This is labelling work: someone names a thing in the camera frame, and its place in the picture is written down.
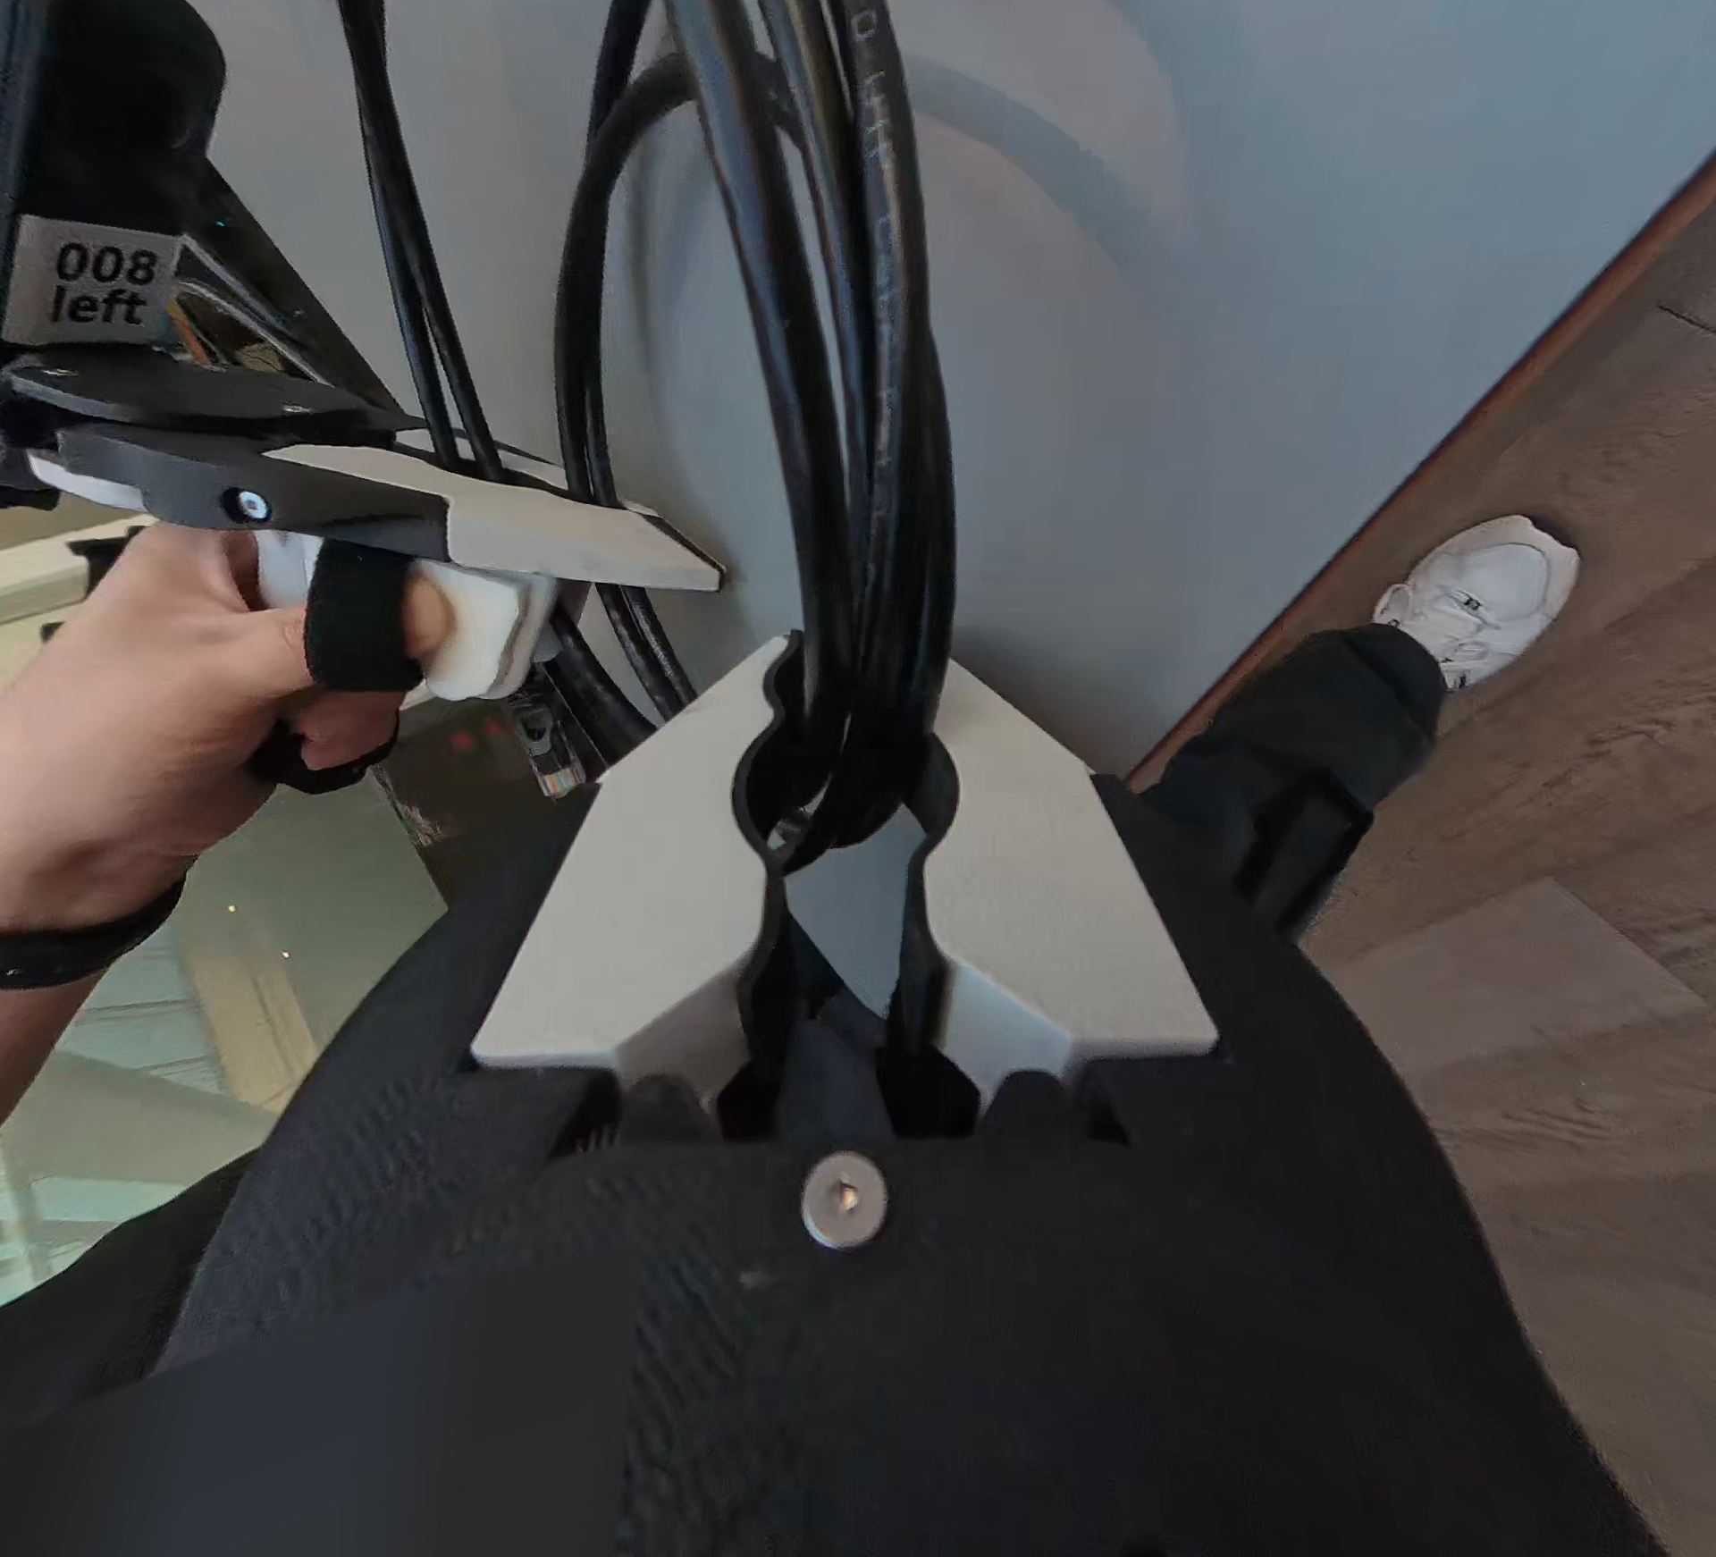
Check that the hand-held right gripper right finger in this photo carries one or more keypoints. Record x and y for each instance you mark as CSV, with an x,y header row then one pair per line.
x,y
1058,914

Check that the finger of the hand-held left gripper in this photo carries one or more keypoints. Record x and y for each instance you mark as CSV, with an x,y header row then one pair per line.
x,y
576,539

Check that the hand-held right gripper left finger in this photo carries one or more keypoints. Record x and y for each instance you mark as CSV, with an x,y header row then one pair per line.
x,y
644,914

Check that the person's left hand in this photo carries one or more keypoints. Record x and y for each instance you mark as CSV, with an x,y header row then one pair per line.
x,y
120,713

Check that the person's dark pants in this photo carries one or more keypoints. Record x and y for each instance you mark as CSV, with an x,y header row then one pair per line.
x,y
1288,753

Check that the white sneaker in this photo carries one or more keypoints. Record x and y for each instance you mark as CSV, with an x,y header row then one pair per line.
x,y
1489,593

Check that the black wristband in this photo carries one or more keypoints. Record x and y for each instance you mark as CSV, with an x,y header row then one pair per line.
x,y
81,948

